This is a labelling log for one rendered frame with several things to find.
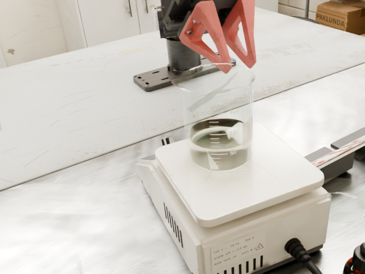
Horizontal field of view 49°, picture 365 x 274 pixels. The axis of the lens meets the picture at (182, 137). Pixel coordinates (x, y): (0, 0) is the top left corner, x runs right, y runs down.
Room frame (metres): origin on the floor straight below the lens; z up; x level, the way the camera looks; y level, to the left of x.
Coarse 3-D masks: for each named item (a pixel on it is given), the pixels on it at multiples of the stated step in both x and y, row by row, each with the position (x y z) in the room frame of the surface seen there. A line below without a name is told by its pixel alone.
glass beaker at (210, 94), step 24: (192, 72) 0.34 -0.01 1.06; (216, 72) 0.34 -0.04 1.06; (240, 72) 0.33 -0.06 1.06; (192, 96) 0.29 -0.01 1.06; (216, 96) 0.28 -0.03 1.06; (240, 96) 0.29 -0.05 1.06; (192, 120) 0.30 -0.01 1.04; (216, 120) 0.28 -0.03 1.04; (240, 120) 0.29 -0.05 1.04; (192, 144) 0.30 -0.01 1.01; (216, 144) 0.28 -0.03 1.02; (240, 144) 0.29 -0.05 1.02; (216, 168) 0.29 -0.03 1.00; (240, 168) 0.29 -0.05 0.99
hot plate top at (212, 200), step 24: (168, 144) 0.35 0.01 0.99; (264, 144) 0.33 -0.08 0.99; (168, 168) 0.30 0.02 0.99; (192, 168) 0.30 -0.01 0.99; (264, 168) 0.29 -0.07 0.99; (288, 168) 0.28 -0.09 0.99; (312, 168) 0.28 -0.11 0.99; (192, 192) 0.26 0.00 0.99; (216, 192) 0.26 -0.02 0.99; (240, 192) 0.26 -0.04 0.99; (264, 192) 0.26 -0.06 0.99; (288, 192) 0.25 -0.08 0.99; (192, 216) 0.24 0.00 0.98; (216, 216) 0.23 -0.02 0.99; (240, 216) 0.24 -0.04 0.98
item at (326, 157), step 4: (356, 144) 0.39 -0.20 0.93; (344, 148) 0.39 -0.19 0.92; (348, 148) 0.38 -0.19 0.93; (332, 152) 0.41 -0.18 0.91; (336, 152) 0.39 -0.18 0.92; (340, 152) 0.38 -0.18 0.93; (324, 156) 0.40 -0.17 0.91; (328, 156) 0.39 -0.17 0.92; (332, 156) 0.37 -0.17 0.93; (316, 160) 0.39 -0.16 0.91; (320, 160) 0.38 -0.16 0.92; (324, 160) 0.36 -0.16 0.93; (316, 164) 0.36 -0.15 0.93
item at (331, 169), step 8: (360, 144) 0.38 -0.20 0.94; (312, 152) 0.42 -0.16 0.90; (320, 152) 0.42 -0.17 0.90; (328, 152) 0.42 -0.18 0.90; (344, 152) 0.37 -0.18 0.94; (352, 152) 0.38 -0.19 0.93; (312, 160) 0.41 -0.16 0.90; (336, 160) 0.37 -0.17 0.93; (344, 160) 0.37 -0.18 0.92; (352, 160) 0.38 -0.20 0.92; (320, 168) 0.34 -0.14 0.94; (328, 168) 0.36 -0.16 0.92; (336, 168) 0.37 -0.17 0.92; (344, 168) 0.38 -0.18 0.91; (328, 176) 0.36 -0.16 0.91; (336, 176) 0.37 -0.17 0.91
